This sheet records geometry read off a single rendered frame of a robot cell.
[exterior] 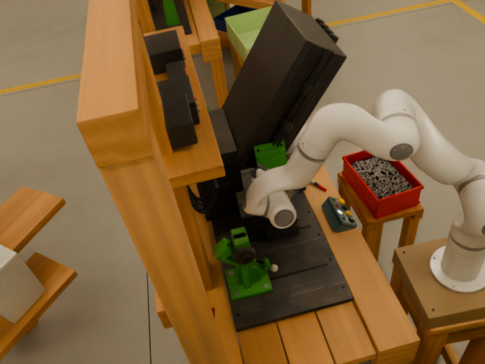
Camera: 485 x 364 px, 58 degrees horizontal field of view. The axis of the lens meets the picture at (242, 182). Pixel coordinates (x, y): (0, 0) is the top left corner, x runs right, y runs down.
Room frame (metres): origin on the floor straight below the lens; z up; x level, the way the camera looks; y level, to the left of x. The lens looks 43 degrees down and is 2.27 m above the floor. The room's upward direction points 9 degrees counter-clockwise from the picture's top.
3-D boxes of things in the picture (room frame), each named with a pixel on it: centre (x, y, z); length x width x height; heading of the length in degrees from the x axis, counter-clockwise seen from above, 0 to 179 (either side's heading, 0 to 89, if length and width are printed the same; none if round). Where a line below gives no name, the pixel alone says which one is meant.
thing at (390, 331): (1.34, -0.33, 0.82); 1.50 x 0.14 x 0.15; 6
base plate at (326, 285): (1.31, -0.05, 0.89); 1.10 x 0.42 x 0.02; 6
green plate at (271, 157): (1.24, -0.12, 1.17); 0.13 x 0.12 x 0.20; 6
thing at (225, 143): (1.40, 0.10, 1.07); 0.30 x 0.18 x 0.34; 6
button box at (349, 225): (1.15, -0.36, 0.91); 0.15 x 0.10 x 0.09; 6
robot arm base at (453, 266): (0.81, -0.69, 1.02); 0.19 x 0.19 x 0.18
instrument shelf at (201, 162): (1.28, 0.21, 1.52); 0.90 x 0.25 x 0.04; 6
